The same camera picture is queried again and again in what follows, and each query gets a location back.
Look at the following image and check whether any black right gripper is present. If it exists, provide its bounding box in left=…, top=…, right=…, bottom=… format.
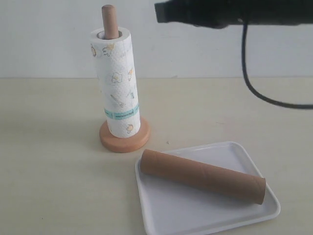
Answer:
left=154, top=0, right=313, bottom=29

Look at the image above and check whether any brown cardboard tube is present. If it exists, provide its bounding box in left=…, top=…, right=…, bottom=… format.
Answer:
left=140, top=149, right=266, bottom=205

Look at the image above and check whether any white rectangular plastic tray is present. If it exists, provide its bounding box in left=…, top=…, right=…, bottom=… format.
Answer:
left=135, top=141, right=281, bottom=235

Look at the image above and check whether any wooden paper towel holder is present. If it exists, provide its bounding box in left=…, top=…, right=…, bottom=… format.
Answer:
left=99, top=5, right=151, bottom=153

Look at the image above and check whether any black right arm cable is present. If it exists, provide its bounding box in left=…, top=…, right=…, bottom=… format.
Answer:
left=241, top=20, right=313, bottom=109

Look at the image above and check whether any printed white paper towel roll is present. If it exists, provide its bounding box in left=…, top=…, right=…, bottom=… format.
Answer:
left=90, top=27, right=141, bottom=138

